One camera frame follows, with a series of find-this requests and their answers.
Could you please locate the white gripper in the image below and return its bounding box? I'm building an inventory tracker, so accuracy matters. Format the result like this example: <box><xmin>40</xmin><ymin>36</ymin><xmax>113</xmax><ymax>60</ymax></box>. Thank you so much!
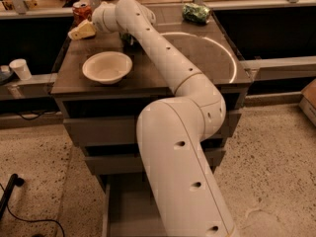
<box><xmin>68</xmin><ymin>3</ymin><xmax>119</xmax><ymax>40</ymax></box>

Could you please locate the orange coke can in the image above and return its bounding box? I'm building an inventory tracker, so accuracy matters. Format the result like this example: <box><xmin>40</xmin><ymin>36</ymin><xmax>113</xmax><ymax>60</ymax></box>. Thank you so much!
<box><xmin>72</xmin><ymin>1</ymin><xmax>92</xmax><ymax>25</ymax></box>

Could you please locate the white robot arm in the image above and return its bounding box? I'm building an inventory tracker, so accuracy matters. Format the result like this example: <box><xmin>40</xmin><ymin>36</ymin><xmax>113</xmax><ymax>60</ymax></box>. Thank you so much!
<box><xmin>68</xmin><ymin>0</ymin><xmax>240</xmax><ymax>237</ymax></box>

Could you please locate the grey drawer cabinet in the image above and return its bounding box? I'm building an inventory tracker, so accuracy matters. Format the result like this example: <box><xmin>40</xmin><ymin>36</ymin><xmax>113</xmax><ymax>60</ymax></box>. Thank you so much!
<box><xmin>49</xmin><ymin>4</ymin><xmax>253</xmax><ymax>237</ymax></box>

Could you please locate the open bottom drawer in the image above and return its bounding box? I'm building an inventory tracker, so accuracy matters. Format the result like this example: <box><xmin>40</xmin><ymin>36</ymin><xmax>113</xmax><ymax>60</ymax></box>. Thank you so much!
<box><xmin>101</xmin><ymin>171</ymin><xmax>231</xmax><ymax>237</ymax></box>

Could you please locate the white plastic bowl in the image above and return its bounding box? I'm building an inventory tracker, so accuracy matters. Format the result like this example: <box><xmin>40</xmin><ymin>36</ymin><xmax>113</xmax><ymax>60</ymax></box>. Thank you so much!
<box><xmin>82</xmin><ymin>51</ymin><xmax>132</xmax><ymax>85</ymax></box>

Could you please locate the green chip bag centre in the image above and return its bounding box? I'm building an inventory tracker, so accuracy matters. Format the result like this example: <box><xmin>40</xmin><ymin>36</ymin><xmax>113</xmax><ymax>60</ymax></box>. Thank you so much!
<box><xmin>119</xmin><ymin>33</ymin><xmax>138</xmax><ymax>46</ymax></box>

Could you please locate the green chip bag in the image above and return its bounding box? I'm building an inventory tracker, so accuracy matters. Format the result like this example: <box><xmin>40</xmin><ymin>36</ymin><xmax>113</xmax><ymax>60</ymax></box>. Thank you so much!
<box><xmin>119</xmin><ymin>33</ymin><xmax>138</xmax><ymax>46</ymax></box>
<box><xmin>182</xmin><ymin>3</ymin><xmax>210</xmax><ymax>25</ymax></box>

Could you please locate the white paper cup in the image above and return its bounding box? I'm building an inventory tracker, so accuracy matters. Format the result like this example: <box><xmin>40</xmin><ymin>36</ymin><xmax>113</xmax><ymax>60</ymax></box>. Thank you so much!
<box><xmin>9</xmin><ymin>58</ymin><xmax>32</xmax><ymax>80</ymax></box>

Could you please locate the dark round plate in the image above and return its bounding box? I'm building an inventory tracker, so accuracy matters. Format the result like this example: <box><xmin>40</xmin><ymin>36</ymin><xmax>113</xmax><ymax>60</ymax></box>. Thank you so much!
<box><xmin>0</xmin><ymin>65</ymin><xmax>14</xmax><ymax>85</ymax></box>

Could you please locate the green chip bag rear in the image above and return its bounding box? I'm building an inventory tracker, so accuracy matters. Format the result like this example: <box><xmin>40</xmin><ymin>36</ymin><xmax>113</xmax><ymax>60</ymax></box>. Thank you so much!
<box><xmin>182</xmin><ymin>3</ymin><xmax>210</xmax><ymax>25</ymax></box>

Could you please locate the black stand on floor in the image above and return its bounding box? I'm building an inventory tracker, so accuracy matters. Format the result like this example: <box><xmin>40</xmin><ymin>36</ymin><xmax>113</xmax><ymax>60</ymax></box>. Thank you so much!
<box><xmin>0</xmin><ymin>174</ymin><xmax>25</xmax><ymax>219</ymax></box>

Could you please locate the cardboard box on floor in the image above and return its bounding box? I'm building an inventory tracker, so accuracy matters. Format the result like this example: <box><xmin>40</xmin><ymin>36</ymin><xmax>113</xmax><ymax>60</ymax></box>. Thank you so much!
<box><xmin>299</xmin><ymin>79</ymin><xmax>316</xmax><ymax>126</ymax></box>

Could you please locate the black floor cable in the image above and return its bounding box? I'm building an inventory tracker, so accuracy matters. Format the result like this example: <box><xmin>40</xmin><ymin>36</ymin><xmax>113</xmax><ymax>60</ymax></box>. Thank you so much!
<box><xmin>0</xmin><ymin>183</ymin><xmax>66</xmax><ymax>237</ymax></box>

